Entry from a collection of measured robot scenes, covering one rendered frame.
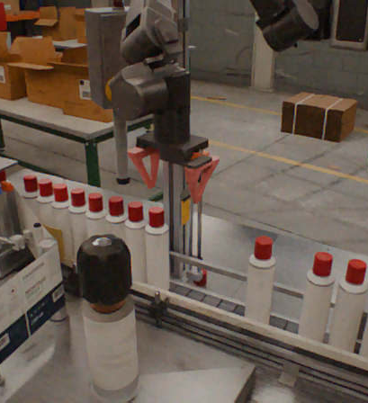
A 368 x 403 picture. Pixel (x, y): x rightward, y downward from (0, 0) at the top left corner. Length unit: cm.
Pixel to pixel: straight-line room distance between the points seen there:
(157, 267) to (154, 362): 22
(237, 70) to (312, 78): 116
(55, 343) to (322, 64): 590
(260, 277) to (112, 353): 31
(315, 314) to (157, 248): 35
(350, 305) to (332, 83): 576
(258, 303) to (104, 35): 59
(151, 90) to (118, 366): 44
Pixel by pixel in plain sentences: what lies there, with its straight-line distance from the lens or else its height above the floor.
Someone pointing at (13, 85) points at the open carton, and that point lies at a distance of 331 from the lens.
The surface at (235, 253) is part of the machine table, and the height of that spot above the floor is 83.
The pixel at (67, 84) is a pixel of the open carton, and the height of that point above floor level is 96.
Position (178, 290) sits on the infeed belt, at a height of 88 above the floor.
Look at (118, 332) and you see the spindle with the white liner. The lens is 77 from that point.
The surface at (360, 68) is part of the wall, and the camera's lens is 642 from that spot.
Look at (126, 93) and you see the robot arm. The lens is 67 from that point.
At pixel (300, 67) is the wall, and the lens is 671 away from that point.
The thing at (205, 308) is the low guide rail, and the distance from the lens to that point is 101.
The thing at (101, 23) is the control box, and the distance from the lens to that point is 96.
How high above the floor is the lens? 155
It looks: 26 degrees down
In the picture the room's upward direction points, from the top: straight up
